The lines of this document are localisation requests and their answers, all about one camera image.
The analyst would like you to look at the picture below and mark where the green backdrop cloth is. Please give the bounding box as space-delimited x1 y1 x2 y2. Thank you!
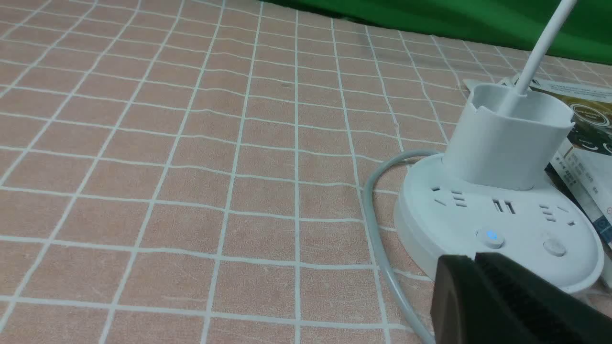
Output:
276 0 612 65

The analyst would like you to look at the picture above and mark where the white desk lamp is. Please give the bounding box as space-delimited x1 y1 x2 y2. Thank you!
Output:
393 0 605 294

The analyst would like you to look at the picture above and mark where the pink checkered tablecloth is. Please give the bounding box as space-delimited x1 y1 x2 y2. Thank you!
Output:
0 0 528 344

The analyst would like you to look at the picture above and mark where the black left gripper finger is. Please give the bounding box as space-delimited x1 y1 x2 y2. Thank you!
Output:
430 253 612 344

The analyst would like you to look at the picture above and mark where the grey lamp power cord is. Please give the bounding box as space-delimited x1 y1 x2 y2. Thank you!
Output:
362 150 439 344

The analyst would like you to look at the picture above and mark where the top autonomous driving book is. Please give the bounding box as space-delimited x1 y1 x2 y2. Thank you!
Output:
453 75 611 246

